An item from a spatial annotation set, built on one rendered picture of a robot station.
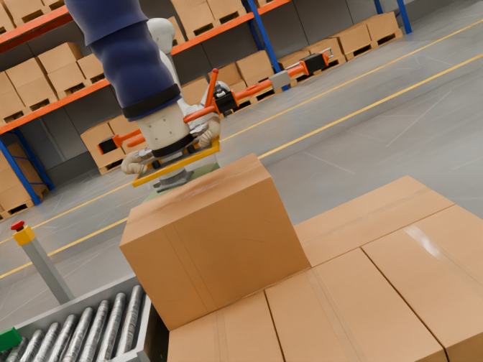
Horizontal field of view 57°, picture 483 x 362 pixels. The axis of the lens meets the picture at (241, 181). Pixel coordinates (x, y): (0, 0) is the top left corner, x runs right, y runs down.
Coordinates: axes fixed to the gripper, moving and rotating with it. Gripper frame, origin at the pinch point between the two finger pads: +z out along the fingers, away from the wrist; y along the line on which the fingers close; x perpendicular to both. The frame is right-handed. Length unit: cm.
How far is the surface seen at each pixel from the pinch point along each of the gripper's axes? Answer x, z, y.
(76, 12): 33, 9, -47
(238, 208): 11.3, 19.6, 34.5
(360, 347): -5, 69, 68
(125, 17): 18.8, 10.2, -39.8
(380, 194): -48, -11, 68
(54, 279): 117, -48, 54
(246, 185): 5.5, 17.5, 28.3
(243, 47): -109, -841, 27
